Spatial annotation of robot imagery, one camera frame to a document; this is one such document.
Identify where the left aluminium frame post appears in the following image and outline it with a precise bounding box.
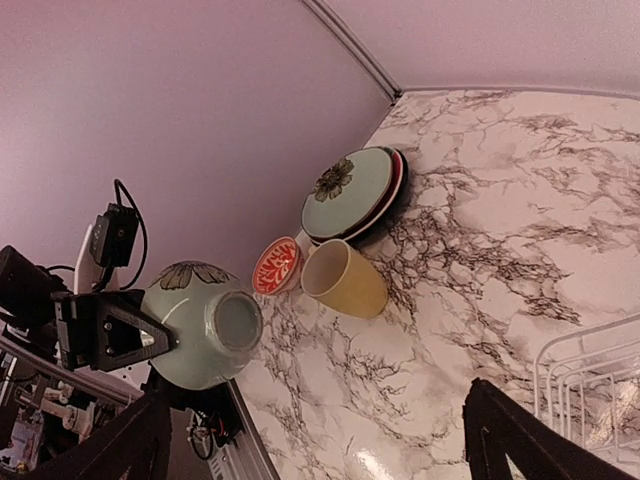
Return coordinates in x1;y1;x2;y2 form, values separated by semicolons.
301;0;403;105

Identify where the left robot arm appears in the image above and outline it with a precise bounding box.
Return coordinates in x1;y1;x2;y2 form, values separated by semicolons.
1;245;178;405

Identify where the front aluminium table rail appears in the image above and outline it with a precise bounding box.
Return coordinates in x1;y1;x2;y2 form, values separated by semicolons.
207;380;280;480

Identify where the white red patterned bowl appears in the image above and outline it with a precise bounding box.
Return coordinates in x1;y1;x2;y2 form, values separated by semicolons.
252;236;305;295

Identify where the yellow mug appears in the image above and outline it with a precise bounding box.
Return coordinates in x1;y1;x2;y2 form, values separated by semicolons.
301;239;388;319

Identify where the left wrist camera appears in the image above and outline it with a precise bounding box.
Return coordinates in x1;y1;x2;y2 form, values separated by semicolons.
73;203;139;294

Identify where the white wire dish rack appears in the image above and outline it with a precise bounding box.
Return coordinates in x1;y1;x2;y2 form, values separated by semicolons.
533;314;640;477

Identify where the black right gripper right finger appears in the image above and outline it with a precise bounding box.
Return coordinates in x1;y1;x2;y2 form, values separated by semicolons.
463;378;631;480

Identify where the red teal floral plate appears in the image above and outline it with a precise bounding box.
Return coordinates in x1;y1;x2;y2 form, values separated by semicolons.
343;147;407;241

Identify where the pale green bowl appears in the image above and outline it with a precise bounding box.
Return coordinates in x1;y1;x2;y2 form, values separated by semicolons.
141;260;264;391

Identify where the black rimmed beige plate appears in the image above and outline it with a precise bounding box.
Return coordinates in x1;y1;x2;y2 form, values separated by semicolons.
347;148;410;244

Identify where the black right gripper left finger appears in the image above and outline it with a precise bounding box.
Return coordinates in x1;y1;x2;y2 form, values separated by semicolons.
29;393;172;480

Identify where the pale green flower plate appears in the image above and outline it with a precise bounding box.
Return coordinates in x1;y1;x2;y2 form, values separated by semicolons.
301;147;394;239

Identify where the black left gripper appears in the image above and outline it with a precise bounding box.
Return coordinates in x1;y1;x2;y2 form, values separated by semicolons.
50;289;200;411

